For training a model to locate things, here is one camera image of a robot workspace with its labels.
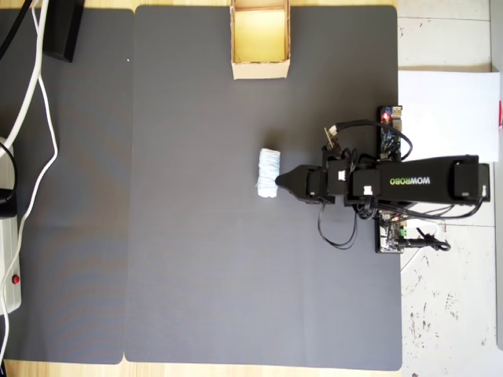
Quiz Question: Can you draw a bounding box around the thin black looped servo cable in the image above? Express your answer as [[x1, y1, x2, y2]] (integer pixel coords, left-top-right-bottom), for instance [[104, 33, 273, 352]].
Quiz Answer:
[[317, 202, 360, 251]]

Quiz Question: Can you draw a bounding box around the small camera circuit board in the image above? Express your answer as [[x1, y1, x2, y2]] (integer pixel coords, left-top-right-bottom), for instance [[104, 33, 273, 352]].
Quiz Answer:
[[322, 124, 343, 152]]

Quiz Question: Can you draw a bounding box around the black plug on strip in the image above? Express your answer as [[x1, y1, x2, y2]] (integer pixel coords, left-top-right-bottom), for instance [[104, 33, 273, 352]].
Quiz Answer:
[[0, 141, 19, 219]]

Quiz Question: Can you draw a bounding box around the thick white cable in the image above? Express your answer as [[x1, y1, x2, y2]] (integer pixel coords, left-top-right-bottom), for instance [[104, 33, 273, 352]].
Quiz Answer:
[[0, 0, 53, 147]]

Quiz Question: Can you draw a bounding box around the thick black cable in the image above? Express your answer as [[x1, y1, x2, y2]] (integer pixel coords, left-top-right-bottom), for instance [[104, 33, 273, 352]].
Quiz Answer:
[[0, 0, 35, 60]]

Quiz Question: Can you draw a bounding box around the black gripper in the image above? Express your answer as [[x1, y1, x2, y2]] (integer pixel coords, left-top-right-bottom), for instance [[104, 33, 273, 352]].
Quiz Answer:
[[274, 156, 351, 207]]

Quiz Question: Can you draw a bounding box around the controller board with red light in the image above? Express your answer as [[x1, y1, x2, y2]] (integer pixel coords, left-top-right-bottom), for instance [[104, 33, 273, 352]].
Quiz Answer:
[[377, 104, 406, 162]]

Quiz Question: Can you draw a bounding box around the black rectangular stand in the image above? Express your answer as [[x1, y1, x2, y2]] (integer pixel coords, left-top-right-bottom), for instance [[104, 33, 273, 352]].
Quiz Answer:
[[42, 0, 86, 64]]

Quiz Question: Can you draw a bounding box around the black barrel power plug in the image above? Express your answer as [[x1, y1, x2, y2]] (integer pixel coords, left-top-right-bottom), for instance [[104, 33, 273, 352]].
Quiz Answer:
[[406, 234, 452, 253]]

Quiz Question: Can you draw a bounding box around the small dark grey mat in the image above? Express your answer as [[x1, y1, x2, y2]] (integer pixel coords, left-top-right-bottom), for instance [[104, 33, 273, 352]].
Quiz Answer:
[[0, 8, 137, 365]]

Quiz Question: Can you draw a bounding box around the thin white cable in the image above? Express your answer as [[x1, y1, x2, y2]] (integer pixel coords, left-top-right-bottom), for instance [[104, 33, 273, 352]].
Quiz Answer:
[[0, 0, 60, 361]]

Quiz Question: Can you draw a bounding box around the open brown cardboard box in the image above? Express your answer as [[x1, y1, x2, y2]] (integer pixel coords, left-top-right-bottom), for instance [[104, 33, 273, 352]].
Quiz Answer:
[[229, 0, 292, 81]]

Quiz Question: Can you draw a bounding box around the white paper sheet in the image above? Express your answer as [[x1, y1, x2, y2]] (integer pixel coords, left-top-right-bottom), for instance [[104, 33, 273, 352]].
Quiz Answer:
[[397, 69, 502, 164]]

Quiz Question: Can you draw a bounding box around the white foam block blue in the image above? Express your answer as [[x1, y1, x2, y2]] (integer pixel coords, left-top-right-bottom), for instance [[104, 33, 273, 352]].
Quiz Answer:
[[255, 147, 282, 199]]

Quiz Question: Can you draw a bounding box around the black camera cable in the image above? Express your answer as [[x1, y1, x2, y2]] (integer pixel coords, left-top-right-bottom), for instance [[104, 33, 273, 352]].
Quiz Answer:
[[332, 119, 414, 160]]

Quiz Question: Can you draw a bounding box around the large dark grey mat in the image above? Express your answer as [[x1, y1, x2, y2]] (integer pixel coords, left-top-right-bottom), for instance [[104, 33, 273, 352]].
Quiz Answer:
[[123, 4, 404, 372]]

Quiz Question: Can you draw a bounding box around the driver board with green terminal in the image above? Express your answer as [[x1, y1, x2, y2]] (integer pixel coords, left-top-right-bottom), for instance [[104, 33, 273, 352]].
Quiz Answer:
[[374, 209, 410, 254]]

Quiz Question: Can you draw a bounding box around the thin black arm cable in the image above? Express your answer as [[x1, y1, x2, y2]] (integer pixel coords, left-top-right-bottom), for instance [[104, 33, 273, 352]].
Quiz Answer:
[[375, 195, 486, 219]]

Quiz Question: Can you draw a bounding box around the white power strip red switch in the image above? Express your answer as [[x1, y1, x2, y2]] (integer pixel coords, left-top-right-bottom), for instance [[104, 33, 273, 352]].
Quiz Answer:
[[0, 137, 23, 315]]

